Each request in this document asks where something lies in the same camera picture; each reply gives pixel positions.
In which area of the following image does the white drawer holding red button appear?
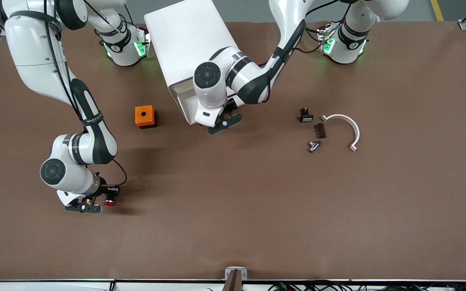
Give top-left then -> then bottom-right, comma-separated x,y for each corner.
172,81 -> 196,95

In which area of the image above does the white drawer holding green button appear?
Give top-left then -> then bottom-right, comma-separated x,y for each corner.
175,91 -> 196,104

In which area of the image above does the white drawer cabinet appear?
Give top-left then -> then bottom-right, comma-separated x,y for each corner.
144,0 -> 242,125

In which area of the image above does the brown table mat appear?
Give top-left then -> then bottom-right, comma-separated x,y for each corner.
0,20 -> 466,281

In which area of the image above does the white curved plastic arc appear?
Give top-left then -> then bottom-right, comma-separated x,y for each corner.
320,114 -> 361,152

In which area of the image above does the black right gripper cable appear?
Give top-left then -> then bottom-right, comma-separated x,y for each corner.
43,0 -> 128,188

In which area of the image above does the orange button enclosure box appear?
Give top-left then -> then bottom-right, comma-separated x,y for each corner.
135,105 -> 157,129

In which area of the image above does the black arm base cable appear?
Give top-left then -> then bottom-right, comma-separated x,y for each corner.
294,25 -> 324,54

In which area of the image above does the white table edge rail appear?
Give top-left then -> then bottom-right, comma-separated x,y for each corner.
0,278 -> 466,291

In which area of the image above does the gray front camera mount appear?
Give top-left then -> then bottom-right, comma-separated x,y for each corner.
222,266 -> 248,291

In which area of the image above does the tangled cable bundle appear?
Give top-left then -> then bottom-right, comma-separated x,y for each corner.
267,281 -> 434,291

